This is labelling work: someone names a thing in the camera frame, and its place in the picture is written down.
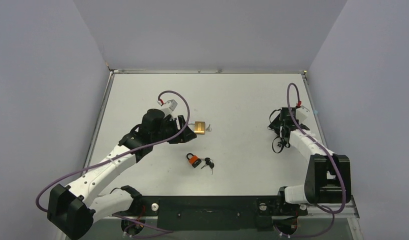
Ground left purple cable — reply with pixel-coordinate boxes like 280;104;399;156
35;90;191;213

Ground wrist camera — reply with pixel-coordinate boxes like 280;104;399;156
295;105;311;124
160;99;178;116

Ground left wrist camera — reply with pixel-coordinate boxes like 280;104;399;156
160;99;178;116

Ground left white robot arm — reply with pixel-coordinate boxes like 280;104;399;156
46;107;197;240

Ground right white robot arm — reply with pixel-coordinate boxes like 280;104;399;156
268;107;352;214

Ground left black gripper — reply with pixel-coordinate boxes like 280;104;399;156
152;115;196;144

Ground brass padlock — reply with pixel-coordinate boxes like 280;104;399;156
188;121;206;135

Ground orange black padlock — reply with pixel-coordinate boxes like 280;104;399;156
186;153;202;168

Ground silver key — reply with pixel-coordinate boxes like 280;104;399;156
205;124;212;132

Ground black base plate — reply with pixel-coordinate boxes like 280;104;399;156
121;195;308;231

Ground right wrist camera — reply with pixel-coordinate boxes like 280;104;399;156
295;105;311;124

